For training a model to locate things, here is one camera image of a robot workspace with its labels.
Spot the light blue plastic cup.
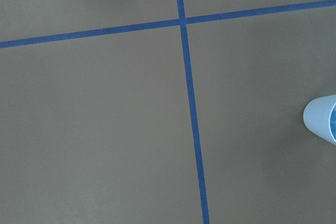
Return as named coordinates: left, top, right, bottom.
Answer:
left=303, top=94, right=335, bottom=145

